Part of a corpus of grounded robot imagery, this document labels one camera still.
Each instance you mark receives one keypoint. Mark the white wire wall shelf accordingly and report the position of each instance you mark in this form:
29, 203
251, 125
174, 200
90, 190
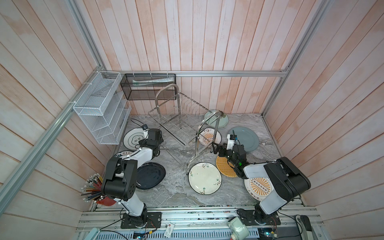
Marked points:
103, 109

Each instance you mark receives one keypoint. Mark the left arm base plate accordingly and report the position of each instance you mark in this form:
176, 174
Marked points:
151, 220

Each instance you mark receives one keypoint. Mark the light teal flower plate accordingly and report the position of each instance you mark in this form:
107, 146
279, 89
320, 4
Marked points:
220, 120

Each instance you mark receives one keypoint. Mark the yellow woven plate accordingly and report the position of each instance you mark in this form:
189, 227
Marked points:
225, 167

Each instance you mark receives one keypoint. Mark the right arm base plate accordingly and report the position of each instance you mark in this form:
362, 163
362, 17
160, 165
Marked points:
257, 218

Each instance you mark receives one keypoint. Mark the orange sunburst plate right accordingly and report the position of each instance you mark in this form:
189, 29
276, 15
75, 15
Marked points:
258, 188

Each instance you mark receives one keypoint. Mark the black mesh wall basket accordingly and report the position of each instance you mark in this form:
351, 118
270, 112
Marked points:
140, 87

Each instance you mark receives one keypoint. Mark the grey green plate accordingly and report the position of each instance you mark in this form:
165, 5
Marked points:
246, 137

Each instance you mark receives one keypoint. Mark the cream floral plate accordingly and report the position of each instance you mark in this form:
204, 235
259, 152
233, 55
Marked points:
205, 178

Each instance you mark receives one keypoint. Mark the orange sunburst plate under rack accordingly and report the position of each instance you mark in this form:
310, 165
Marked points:
206, 136

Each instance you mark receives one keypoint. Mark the steel wire dish rack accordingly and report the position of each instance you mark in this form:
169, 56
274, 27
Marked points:
183, 120

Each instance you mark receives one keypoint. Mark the white plate black clover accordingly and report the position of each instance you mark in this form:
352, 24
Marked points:
132, 138

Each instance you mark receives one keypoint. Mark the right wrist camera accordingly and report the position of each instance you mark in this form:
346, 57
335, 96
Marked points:
232, 138

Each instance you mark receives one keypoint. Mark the green rim lettered plate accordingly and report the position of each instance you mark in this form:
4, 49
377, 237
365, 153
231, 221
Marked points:
123, 154

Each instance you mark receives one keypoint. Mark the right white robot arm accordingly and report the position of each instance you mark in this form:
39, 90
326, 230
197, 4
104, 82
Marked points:
287, 180

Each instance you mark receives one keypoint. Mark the dark navy plate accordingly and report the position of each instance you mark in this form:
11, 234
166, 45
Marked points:
150, 175

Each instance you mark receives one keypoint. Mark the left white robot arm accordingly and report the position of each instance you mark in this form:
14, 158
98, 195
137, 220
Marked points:
120, 179

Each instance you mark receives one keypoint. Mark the white green device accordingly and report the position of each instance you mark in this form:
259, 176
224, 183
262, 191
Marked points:
238, 228

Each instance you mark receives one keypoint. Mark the red pencil holder cup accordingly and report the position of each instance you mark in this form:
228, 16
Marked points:
91, 191

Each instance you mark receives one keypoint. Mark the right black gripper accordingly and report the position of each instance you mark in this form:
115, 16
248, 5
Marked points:
223, 148

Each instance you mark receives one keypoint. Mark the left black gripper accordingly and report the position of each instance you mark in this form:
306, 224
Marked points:
160, 139

